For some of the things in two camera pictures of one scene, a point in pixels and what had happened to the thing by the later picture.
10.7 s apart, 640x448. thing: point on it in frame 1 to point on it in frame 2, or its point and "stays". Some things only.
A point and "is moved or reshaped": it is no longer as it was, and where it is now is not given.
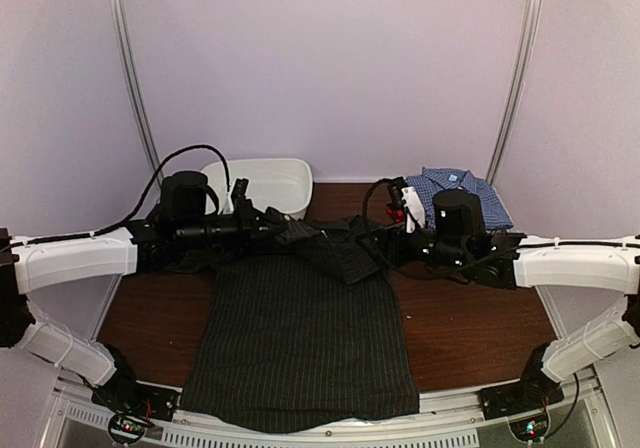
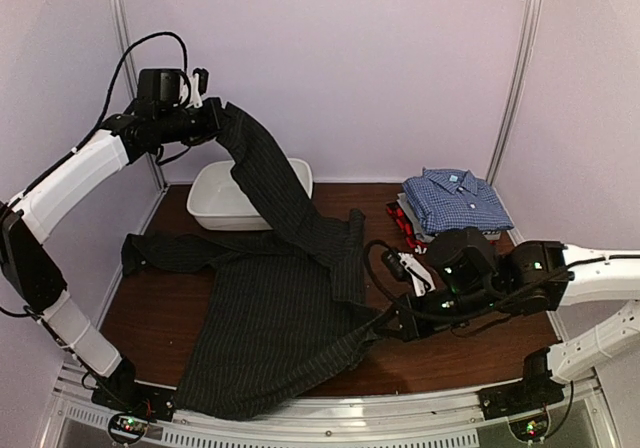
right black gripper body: (403, 256) to (418, 327)
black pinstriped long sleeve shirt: (303, 334) is moved or reshaped
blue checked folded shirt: (434, 181) stays
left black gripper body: (215, 230) to (197, 130)
